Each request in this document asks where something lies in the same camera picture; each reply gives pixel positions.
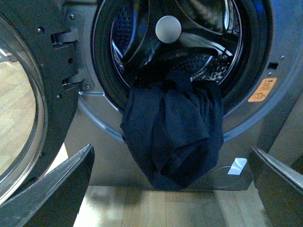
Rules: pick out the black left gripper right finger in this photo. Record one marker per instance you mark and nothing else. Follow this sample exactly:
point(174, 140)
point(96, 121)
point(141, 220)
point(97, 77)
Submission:
point(280, 189)

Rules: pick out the grey front-load washing machine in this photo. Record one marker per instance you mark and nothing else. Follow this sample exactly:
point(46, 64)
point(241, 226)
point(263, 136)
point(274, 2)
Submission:
point(272, 47)

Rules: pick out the open washing machine door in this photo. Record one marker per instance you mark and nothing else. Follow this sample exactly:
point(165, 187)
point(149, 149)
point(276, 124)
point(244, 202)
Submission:
point(39, 85)

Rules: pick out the stainless steel washer drum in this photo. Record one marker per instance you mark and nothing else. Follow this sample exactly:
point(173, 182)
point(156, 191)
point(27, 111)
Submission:
point(202, 37)

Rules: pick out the dark navy garment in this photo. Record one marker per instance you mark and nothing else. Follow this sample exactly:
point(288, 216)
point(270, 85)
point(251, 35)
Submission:
point(174, 129)

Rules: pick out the white paper tag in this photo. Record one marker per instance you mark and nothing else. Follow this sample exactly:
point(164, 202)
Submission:
point(237, 166)

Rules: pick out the orange warning sticker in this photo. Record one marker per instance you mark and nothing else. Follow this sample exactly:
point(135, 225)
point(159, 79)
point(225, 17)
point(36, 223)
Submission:
point(263, 90)

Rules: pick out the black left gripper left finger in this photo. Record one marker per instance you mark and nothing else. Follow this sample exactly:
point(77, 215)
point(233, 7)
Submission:
point(55, 199)

